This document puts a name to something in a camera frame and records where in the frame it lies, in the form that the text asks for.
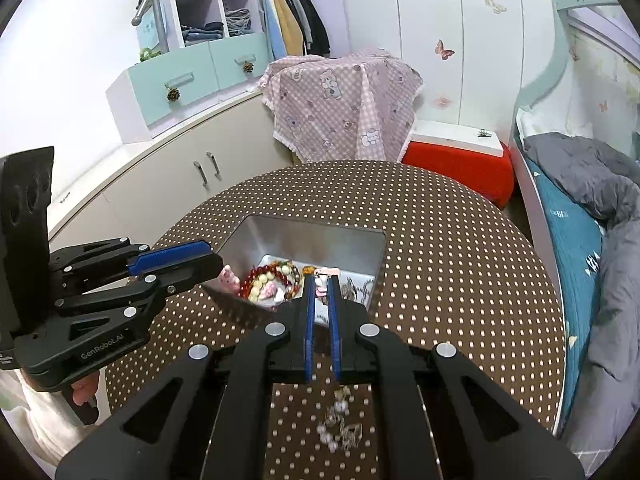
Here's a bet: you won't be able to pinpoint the pink checked bear cloth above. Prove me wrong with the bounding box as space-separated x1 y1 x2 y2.
257 50 425 166

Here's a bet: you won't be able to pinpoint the cream bead bracelet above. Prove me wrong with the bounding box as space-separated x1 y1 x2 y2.
250 260 302 306

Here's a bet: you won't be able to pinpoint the folded grey jeans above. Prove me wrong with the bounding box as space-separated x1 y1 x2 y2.
225 8 255 36

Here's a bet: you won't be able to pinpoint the brown polka-dot tablecloth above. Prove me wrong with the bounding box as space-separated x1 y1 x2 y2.
105 159 566 480

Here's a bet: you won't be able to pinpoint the grey metal box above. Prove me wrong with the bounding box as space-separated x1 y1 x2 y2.
202 214 387 326

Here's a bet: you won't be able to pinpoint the teal drawer unit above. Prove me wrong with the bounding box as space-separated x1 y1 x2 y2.
106 35 273 142

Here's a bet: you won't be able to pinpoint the beige cabinet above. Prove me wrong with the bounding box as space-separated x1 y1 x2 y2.
47 92 296 256

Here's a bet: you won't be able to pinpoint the pink figure charm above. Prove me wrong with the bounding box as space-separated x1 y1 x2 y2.
217 265 240 295

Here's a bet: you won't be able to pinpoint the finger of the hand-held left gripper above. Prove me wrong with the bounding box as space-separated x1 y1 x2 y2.
56 254 224 343
48 238 212 293

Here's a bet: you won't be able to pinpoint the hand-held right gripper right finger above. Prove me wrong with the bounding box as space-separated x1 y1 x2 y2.
327 275 586 480

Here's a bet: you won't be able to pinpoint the red box with white top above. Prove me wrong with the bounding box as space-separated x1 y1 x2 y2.
401 120 515 208

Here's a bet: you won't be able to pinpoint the person's left hand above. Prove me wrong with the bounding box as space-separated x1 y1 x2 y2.
70 375 98 407

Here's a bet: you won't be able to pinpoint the grey duvet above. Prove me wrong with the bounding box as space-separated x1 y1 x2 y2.
522 131 640 461

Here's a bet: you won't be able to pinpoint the dark red bead bracelet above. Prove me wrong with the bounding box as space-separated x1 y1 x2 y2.
239 262 303 303

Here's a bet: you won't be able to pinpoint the folded blue jeans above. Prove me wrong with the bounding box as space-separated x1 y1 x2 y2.
181 22 223 43

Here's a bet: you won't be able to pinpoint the person's left forearm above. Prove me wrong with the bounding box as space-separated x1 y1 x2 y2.
0 370 101 466

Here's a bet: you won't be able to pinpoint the pearl bracelet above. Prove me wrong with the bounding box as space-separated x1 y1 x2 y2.
317 385 363 453

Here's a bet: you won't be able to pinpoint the hanging yellow garment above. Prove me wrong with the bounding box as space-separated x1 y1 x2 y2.
270 0 306 56

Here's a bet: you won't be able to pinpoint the hanging dark garment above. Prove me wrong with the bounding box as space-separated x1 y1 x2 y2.
290 0 331 56

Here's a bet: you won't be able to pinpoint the pink white charm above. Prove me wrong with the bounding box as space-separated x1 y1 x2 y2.
314 267 342 306

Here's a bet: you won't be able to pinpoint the teal bedsheet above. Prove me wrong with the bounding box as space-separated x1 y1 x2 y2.
522 157 603 436

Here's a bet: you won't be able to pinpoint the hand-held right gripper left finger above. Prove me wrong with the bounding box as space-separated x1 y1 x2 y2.
55 274 317 480

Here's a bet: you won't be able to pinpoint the hanging light blue garment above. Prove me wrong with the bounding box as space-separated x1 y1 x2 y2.
260 0 286 58

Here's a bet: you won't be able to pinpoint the teal curved bed headboard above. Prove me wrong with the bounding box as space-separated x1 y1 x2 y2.
517 0 621 111

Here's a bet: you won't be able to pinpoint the silver chain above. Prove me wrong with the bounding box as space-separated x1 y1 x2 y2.
342 277 376 306

